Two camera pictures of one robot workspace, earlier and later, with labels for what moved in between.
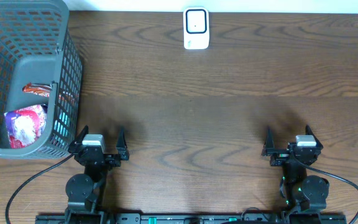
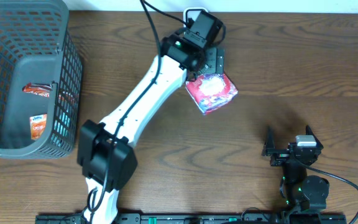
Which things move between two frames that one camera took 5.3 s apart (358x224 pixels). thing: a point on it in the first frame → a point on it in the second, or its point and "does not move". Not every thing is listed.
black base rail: [169, 218] does not move
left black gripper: [97, 158] → [213, 62]
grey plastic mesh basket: [23, 42] does not move
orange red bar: [41, 89] does not move
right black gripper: [293, 158] does not move
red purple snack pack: [25, 125] → [211, 91]
